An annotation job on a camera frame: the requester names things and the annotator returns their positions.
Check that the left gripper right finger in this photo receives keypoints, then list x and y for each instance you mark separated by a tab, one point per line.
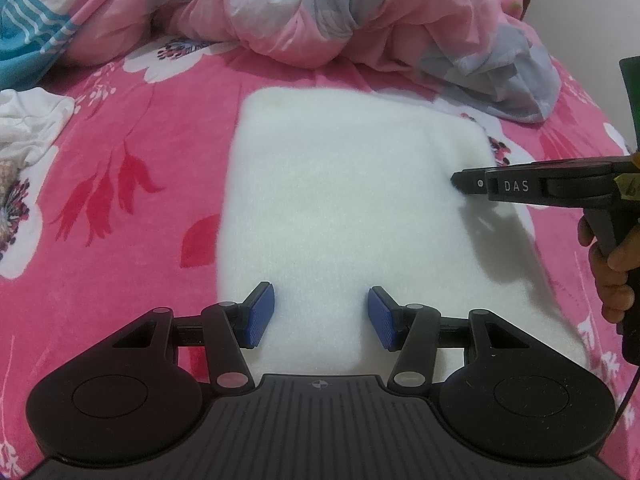
412	331

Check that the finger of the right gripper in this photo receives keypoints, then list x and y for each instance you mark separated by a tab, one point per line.
470	181

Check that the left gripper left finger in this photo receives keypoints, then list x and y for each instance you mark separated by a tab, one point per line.
229	327

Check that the white fleece deer sweater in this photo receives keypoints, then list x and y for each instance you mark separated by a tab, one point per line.
332	192

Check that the person's right hand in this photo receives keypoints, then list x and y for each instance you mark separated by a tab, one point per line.
610	273

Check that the pink and blue quilt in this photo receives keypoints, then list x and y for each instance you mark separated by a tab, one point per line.
480	52

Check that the pink floral bed sheet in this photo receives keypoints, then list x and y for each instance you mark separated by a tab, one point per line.
123	212

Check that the beige checked knit garment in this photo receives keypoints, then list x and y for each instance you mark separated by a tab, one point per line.
8	175

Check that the white cloth garment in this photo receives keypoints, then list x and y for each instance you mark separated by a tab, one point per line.
31	121

